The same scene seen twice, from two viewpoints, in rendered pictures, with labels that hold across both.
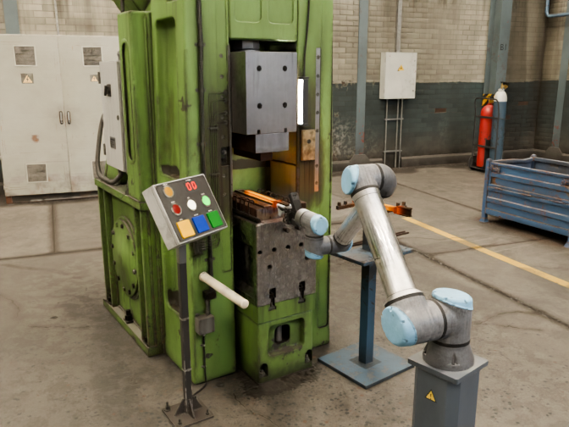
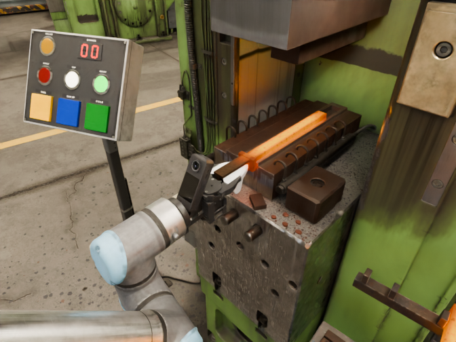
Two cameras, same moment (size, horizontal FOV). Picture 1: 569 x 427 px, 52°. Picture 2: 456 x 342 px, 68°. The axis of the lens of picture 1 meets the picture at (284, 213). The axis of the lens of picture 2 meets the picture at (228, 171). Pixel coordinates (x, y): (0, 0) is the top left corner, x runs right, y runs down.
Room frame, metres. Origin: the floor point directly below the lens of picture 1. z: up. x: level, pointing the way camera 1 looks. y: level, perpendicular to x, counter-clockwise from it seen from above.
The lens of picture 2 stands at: (2.78, -0.60, 1.45)
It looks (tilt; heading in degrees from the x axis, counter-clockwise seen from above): 36 degrees down; 78
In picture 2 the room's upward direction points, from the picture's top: straight up
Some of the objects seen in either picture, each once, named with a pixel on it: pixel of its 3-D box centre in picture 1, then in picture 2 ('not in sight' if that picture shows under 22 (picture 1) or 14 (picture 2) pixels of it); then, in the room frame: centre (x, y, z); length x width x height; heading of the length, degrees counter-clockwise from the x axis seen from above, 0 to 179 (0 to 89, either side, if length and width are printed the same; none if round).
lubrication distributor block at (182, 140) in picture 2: (199, 246); (188, 148); (2.86, 0.44, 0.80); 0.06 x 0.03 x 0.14; 123
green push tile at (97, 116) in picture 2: (213, 219); (98, 117); (2.60, 0.33, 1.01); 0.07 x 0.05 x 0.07; 148
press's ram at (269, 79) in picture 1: (258, 91); not in sight; (3.15, 0.14, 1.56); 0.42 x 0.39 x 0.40; 33
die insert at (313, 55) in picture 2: (252, 152); (323, 34); (3.18, 0.18, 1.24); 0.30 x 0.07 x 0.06; 33
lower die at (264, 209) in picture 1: (252, 203); (291, 138); (3.13, 0.18, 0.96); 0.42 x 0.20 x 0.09; 33
